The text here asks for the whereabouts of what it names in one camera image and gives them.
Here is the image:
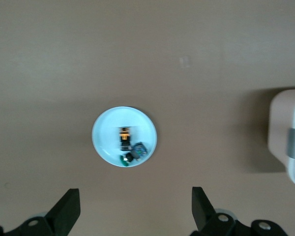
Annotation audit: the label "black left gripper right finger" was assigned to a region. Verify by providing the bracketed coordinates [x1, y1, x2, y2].
[190, 186, 290, 236]

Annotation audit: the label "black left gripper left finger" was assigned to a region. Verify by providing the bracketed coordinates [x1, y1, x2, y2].
[0, 188, 81, 236]

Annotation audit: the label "orange and black switch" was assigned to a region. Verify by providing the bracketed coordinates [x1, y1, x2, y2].
[118, 126, 134, 151]

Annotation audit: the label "white lunch box grey clips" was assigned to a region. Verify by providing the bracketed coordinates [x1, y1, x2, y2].
[267, 88, 295, 190]

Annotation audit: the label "green and black button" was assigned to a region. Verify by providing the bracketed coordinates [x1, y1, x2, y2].
[119, 152, 139, 168]

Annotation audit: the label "blue circuit module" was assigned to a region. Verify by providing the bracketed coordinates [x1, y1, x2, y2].
[131, 142, 148, 158]

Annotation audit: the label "light blue round plate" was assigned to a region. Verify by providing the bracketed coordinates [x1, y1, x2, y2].
[91, 106, 158, 169]

